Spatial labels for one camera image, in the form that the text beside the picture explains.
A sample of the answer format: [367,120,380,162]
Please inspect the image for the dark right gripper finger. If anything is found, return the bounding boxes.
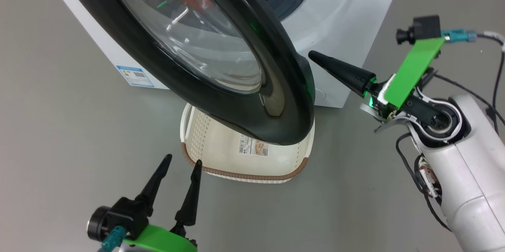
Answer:
[309,50,377,98]

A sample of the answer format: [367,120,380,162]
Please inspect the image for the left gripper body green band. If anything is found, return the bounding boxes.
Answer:
[118,224,198,252]

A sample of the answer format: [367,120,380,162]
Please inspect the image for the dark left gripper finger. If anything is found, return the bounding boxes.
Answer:
[175,160,203,227]
[135,154,173,217]

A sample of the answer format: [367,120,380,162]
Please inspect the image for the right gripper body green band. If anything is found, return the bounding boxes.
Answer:
[360,38,446,122]

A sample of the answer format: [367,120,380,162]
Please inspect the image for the black washing machine door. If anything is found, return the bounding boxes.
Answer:
[55,0,315,146]

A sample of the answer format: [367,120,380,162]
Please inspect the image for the white front-load washing machine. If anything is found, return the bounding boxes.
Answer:
[39,0,407,108]

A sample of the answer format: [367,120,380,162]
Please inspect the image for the cream laundry basket brown rim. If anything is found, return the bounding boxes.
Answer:
[180,102,315,184]

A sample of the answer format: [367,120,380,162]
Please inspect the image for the printed basket label sticker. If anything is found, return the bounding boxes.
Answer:
[238,134,269,157]

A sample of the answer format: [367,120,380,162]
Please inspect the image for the blue energy label sticker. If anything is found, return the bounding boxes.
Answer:
[116,65,154,88]

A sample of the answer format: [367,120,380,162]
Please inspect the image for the right camera cable teal plug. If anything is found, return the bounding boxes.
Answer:
[442,28,505,134]

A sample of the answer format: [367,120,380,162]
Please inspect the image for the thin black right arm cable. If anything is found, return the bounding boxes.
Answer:
[396,133,452,232]

